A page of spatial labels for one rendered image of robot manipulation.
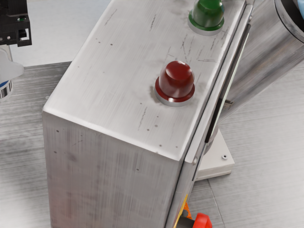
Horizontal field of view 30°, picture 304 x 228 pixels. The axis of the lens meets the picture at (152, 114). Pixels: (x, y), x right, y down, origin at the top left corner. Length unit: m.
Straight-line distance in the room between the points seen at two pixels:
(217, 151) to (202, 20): 0.71
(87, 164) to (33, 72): 0.86
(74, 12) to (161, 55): 0.97
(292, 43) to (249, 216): 0.51
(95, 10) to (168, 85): 1.02
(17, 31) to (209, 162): 0.43
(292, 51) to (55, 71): 0.69
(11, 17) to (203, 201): 0.48
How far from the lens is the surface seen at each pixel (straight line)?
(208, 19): 0.40
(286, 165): 1.16
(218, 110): 0.41
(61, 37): 1.29
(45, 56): 1.26
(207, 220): 0.48
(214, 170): 1.08
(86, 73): 0.37
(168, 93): 0.36
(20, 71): 0.95
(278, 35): 0.64
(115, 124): 0.35
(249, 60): 0.67
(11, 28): 0.89
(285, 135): 1.20
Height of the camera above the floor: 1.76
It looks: 53 degrees down
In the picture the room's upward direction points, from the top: 10 degrees clockwise
